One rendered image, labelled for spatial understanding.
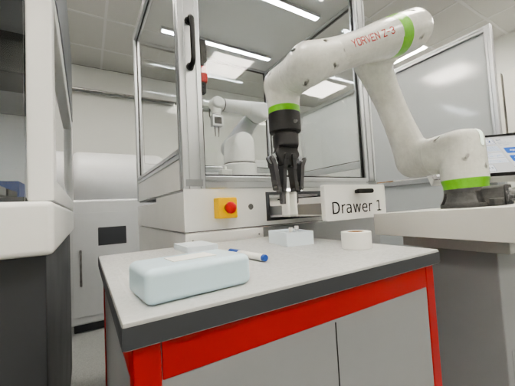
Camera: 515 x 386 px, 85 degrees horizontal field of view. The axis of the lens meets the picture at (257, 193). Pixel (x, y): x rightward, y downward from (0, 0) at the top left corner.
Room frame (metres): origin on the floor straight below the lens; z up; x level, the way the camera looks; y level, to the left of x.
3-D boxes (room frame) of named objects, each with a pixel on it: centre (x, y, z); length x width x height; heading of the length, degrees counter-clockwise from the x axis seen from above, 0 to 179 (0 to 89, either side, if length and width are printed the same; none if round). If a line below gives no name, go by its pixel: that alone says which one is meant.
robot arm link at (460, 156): (0.92, -0.66, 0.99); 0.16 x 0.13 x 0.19; 23
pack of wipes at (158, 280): (0.41, 0.10, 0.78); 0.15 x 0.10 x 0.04; 127
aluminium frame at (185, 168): (1.60, 0.06, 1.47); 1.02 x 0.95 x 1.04; 122
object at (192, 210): (1.61, 0.06, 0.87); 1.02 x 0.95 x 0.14; 122
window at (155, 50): (1.35, 0.48, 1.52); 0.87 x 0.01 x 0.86; 32
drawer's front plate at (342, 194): (0.92, -0.32, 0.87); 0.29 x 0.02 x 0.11; 122
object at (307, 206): (1.10, -0.21, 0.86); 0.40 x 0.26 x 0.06; 32
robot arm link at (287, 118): (0.81, -0.09, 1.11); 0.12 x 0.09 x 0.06; 32
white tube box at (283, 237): (0.84, -0.09, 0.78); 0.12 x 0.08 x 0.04; 21
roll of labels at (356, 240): (0.69, -0.23, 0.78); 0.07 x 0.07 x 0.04
